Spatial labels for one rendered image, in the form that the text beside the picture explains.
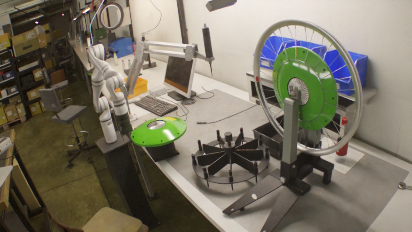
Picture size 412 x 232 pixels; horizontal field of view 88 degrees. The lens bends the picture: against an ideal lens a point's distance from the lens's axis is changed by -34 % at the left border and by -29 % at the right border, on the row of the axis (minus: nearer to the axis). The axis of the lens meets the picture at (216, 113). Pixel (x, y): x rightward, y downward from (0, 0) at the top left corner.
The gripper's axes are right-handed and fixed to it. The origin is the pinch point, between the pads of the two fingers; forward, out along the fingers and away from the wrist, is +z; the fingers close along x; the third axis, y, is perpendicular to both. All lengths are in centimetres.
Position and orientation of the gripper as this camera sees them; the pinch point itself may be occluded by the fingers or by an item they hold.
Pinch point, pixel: (128, 140)
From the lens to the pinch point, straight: 165.1
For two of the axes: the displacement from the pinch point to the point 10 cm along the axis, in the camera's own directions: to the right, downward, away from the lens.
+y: 6.4, 2.4, -7.3
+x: 7.6, -3.6, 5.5
